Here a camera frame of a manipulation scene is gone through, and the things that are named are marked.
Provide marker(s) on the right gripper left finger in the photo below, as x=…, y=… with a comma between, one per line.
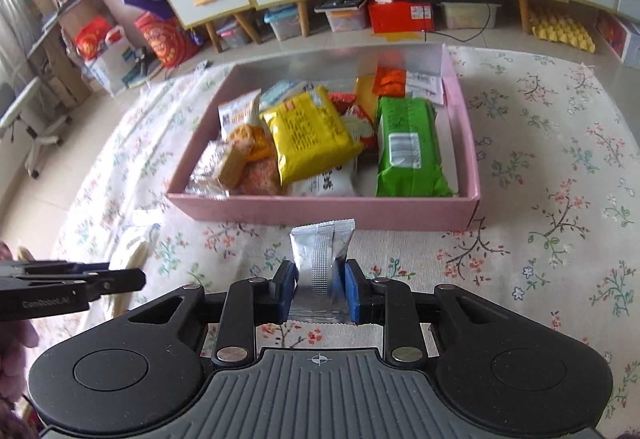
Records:
x=248, y=304

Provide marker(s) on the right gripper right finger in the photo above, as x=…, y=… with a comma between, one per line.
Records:
x=389, y=304

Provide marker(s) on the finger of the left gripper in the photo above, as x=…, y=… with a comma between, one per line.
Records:
x=49, y=267
x=113, y=282

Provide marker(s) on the silver foil snack packet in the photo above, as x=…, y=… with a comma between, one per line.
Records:
x=320, y=253

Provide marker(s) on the pink nougat package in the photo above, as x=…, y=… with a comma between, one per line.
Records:
x=260, y=178

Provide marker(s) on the white chinese text snack bag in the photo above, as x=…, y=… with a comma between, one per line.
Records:
x=337, y=182

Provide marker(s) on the green snack package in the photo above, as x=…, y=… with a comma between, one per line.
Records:
x=409, y=160

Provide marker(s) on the yellow snack package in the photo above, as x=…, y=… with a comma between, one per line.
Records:
x=309, y=135

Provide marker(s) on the orange cracker snack bag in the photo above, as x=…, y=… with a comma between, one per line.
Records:
x=241, y=126

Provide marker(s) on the orange white sachet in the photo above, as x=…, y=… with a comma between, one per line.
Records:
x=400, y=83

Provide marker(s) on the chocolate tart cookie package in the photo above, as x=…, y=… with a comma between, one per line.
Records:
x=205, y=178

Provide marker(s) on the red snack bag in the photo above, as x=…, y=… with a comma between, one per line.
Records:
x=342, y=101
x=361, y=128

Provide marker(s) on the gold snack bar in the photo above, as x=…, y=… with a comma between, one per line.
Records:
x=365, y=97

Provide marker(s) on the left hand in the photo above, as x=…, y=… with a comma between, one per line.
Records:
x=16, y=338

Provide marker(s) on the grey office chair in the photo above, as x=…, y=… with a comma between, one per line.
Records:
x=17, y=111

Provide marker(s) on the white paper shopping bag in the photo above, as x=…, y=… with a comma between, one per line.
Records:
x=118, y=62

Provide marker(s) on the pink cardboard box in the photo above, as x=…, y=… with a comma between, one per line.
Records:
x=284, y=76

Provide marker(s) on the red lantern bag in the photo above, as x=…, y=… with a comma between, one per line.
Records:
x=169, y=41

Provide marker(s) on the red shoe box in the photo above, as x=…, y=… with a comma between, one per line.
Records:
x=401, y=16

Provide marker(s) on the clear plastic storage bin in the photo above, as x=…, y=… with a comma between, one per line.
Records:
x=468, y=15

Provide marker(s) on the yellow egg tray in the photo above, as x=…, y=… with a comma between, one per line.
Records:
x=555, y=26

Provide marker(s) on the white printed box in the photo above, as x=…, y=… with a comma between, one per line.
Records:
x=622, y=36

